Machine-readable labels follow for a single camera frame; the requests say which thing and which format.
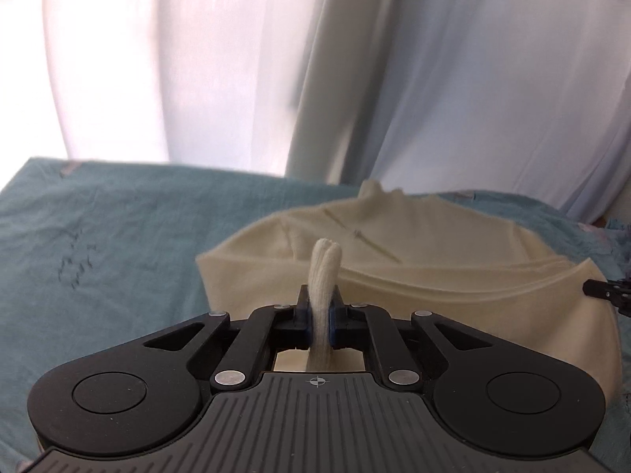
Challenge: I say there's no teal mushroom print bed sheet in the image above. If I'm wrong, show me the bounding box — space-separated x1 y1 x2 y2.
0 156 631 473

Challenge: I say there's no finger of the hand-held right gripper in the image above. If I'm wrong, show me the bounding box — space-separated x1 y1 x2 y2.
582 278 631 314

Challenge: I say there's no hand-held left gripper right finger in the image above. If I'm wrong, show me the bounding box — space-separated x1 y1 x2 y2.
326 286 493 394

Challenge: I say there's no pale blue curtain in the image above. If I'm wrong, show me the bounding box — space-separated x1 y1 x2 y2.
283 0 631 225

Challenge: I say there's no cream knit sweater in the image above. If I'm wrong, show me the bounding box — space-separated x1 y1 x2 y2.
196 179 621 407

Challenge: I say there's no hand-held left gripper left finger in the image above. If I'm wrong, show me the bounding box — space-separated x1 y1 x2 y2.
142 286 315 394

